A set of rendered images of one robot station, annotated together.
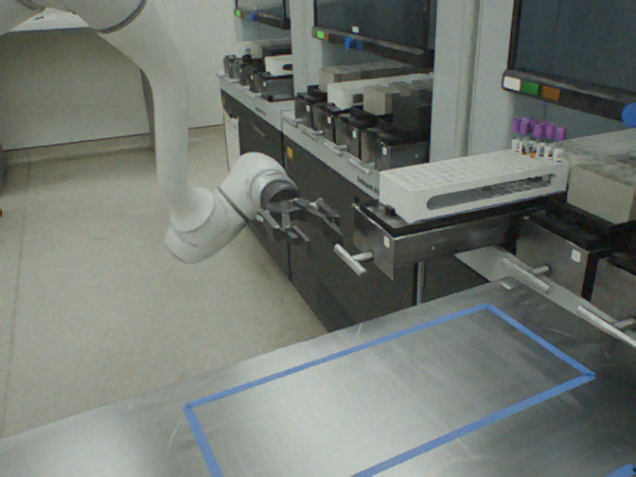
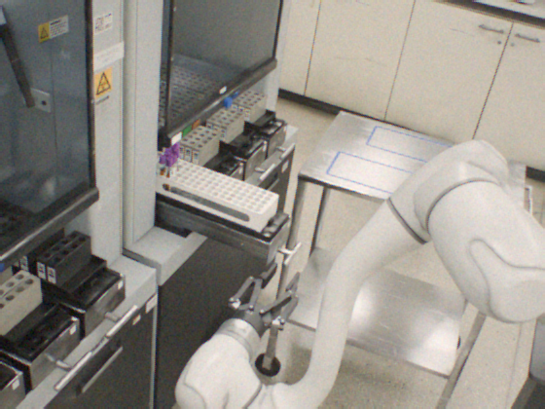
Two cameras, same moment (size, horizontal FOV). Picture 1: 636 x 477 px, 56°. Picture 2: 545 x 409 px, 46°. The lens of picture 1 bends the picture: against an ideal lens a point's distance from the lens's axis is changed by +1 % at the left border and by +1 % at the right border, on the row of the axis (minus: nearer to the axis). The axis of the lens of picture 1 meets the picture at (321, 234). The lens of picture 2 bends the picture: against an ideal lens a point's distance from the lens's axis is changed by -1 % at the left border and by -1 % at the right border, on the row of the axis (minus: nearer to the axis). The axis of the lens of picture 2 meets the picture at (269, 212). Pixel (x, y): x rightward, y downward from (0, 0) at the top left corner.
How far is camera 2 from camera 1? 2.02 m
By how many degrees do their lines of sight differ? 109
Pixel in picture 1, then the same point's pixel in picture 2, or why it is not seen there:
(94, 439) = not seen: hidden behind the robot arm
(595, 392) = (345, 150)
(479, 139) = (139, 200)
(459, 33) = (117, 146)
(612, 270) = (250, 159)
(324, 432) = not seen: hidden behind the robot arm
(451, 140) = (117, 227)
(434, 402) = (385, 171)
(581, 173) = (203, 149)
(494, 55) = (146, 136)
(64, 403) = not seen: outside the picture
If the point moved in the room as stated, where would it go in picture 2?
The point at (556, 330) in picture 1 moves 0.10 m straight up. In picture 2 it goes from (324, 159) to (330, 128)
